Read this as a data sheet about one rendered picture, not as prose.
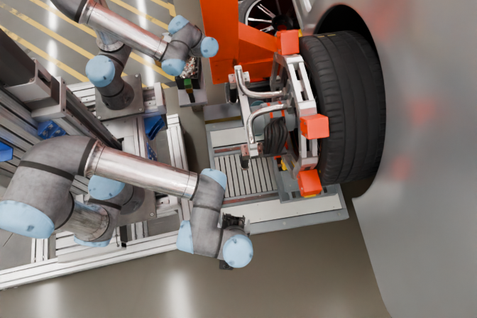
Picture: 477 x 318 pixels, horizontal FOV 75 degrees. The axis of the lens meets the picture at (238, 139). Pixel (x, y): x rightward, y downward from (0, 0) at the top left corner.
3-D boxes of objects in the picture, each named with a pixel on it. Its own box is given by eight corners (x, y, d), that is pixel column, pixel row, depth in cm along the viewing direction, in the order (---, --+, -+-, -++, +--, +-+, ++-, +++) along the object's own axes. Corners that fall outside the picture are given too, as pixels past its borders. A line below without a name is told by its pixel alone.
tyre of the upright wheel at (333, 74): (419, 127, 96) (348, -5, 129) (344, 138, 94) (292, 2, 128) (355, 199, 152) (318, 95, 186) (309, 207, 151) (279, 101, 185)
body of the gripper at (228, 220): (244, 214, 104) (249, 222, 92) (240, 240, 103) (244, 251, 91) (221, 211, 103) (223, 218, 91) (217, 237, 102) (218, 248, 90)
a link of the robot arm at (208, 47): (208, 30, 116) (223, 44, 121) (194, 32, 124) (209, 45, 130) (198, 48, 115) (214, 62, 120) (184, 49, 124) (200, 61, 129)
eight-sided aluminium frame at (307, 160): (301, 187, 154) (329, 147, 104) (287, 189, 154) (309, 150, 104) (278, 94, 175) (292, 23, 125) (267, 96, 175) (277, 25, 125)
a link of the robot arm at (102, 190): (137, 179, 122) (125, 168, 109) (125, 213, 116) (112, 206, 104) (108, 173, 123) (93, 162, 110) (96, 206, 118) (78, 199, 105)
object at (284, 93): (287, 99, 128) (292, 85, 118) (241, 106, 127) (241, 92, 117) (279, 64, 135) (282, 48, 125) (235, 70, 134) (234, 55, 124)
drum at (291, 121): (299, 134, 143) (304, 121, 130) (253, 141, 142) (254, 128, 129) (292, 108, 149) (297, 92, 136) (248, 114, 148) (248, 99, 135)
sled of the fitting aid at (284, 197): (334, 195, 202) (338, 192, 193) (280, 204, 200) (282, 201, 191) (315, 126, 221) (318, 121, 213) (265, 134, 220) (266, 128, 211)
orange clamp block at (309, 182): (313, 173, 132) (319, 194, 129) (295, 176, 132) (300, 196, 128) (316, 168, 126) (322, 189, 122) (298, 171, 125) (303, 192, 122)
